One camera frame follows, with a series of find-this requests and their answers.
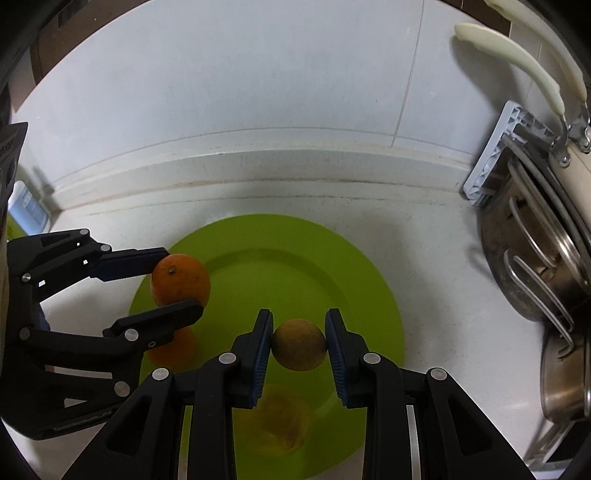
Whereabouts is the small steel pot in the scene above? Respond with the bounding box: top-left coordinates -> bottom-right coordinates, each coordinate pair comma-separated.
539,323 -> 591,426

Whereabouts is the large steel pot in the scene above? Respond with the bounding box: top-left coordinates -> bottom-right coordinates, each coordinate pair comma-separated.
479,143 -> 591,326

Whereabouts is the green plate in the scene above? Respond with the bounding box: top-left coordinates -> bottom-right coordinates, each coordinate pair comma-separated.
128,215 -> 407,478

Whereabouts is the grey white pot rack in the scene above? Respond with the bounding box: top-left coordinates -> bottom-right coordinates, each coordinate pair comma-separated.
463,100 -> 561,206

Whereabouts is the orange tangerine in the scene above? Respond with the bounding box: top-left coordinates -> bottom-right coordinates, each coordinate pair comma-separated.
151,254 -> 212,309

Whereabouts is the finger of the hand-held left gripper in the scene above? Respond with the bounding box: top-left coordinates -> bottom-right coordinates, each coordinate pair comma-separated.
4,298 -> 205,440
8,227 -> 172,302

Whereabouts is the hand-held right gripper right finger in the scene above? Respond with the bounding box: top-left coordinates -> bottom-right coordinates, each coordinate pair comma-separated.
324,308 -> 536,480

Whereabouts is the green round tomato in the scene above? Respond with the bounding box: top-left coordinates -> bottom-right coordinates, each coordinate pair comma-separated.
271,319 -> 328,371

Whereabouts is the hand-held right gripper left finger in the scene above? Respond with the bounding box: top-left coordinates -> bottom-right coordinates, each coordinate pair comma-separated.
85,308 -> 274,480

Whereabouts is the white blue pump bottle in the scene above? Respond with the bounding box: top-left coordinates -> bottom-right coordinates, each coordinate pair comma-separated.
9,180 -> 49,234

